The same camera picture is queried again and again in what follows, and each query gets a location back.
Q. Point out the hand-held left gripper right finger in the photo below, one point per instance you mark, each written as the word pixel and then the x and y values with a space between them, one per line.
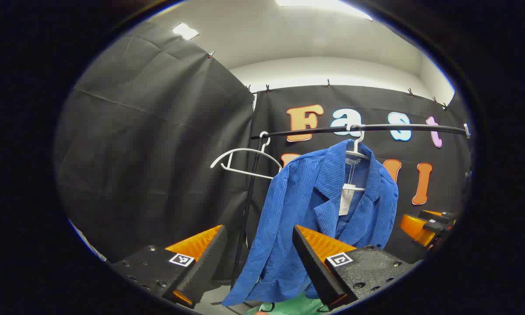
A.
pixel 315 267

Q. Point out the black backdrop cloth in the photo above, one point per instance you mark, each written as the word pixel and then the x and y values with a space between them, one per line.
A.
pixel 148 144
pixel 376 113

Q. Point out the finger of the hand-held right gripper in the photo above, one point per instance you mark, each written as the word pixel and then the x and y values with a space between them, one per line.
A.
pixel 439 214
pixel 413 227

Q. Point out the white clothes hanger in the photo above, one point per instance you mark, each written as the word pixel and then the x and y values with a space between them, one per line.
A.
pixel 245 149
pixel 357 146

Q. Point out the ceiling light panel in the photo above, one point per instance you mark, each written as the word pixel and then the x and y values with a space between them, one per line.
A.
pixel 323 5
pixel 185 31

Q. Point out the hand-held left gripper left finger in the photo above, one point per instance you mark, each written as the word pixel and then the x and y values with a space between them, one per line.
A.
pixel 208 258

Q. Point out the black clothes rack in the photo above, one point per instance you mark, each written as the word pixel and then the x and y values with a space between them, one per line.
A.
pixel 420 127

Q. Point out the green laundry hamper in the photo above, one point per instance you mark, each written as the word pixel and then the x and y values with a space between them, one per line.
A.
pixel 293 306

